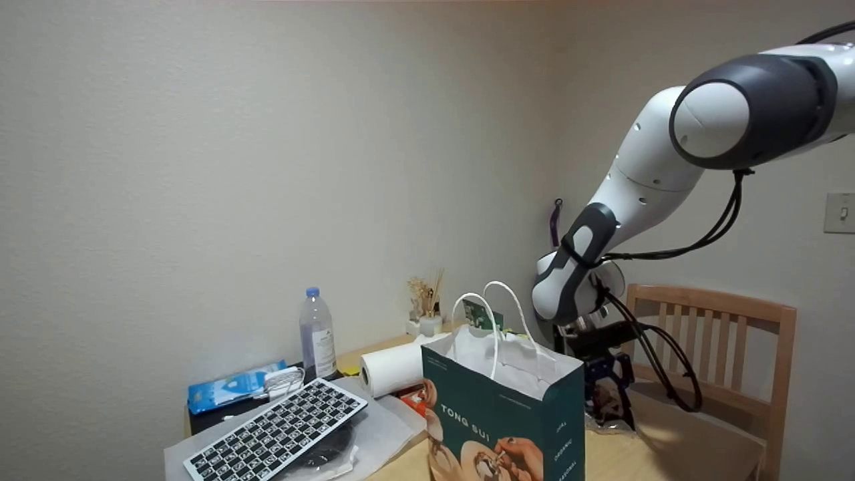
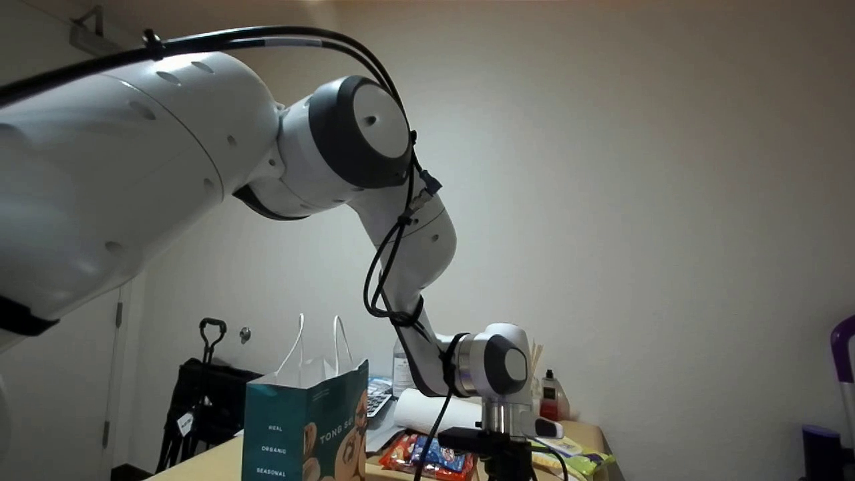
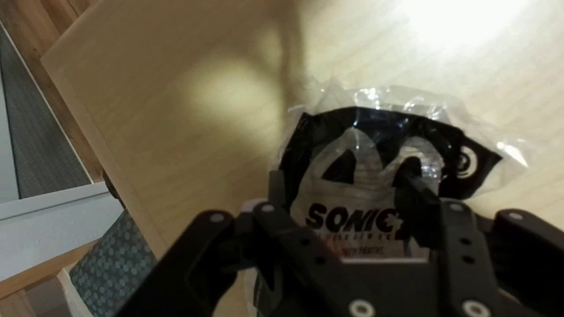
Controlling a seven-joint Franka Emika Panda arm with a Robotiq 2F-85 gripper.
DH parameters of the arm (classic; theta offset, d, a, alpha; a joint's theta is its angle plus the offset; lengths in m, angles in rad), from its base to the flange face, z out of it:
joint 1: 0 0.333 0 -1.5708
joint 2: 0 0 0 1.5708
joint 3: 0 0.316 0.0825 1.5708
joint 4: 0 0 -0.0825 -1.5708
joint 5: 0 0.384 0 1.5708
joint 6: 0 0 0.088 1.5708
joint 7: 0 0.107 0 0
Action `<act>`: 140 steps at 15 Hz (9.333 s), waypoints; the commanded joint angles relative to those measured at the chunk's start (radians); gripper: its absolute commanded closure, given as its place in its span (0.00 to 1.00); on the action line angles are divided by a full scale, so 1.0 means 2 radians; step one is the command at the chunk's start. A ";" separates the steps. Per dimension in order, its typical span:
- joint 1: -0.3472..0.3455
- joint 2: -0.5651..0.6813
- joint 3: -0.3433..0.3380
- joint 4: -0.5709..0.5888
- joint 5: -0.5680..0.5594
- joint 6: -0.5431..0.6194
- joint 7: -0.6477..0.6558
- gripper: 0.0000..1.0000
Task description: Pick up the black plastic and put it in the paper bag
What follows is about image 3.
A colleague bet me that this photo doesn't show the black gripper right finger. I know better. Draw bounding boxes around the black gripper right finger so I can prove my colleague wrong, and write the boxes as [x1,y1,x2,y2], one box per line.
[394,162,564,317]

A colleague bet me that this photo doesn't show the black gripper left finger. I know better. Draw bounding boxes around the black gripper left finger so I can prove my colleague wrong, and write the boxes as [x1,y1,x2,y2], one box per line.
[112,167,376,317]

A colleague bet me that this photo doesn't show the black printed plastic bag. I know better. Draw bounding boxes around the black printed plastic bag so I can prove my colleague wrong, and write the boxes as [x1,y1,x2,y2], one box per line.
[272,81,524,260]

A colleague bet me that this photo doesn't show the white board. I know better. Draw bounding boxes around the white board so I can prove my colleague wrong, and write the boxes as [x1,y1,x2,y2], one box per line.
[0,179,126,285]

